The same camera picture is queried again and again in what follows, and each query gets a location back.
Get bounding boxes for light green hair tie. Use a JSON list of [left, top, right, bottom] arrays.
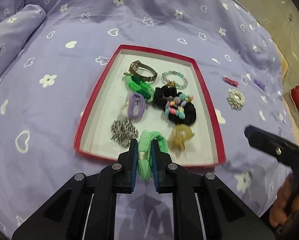
[[136, 129, 170, 183]]

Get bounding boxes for grey wristwatch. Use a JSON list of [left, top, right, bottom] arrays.
[[124, 60, 158, 83]]

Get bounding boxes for pastel clear bead bracelet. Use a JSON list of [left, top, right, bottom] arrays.
[[160, 70, 189, 91]]

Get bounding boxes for purple floral bed quilt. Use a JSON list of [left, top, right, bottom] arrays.
[[0, 0, 294, 238]]

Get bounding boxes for purple hair tie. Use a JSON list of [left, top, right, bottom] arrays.
[[122, 91, 148, 123]]

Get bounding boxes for black scrunchie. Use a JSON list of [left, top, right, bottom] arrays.
[[153, 86, 197, 126]]

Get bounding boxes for purple frilly scrunchie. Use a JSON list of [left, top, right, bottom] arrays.
[[253, 79, 266, 92]]

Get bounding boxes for amber translucent hair claw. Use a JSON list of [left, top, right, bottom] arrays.
[[167, 124, 194, 152]]

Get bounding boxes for pink hair clip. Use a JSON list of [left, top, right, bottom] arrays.
[[223, 76, 239, 87]]

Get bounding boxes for red slipper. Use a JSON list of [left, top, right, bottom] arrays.
[[290, 86, 299, 110]]

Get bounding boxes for silver metal chain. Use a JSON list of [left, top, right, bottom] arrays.
[[110, 117, 139, 147]]

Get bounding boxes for white pearl bracelet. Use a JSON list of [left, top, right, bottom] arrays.
[[226, 88, 246, 111]]

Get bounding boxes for colourful bead bracelet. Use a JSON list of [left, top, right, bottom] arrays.
[[164, 91, 195, 119]]

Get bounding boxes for right hand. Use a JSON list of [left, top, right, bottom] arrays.
[[269, 174, 293, 228]]

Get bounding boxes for red shallow box lid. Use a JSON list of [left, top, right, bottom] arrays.
[[73, 44, 226, 167]]

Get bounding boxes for green braided bracelet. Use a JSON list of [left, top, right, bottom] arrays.
[[125, 75, 155, 103]]

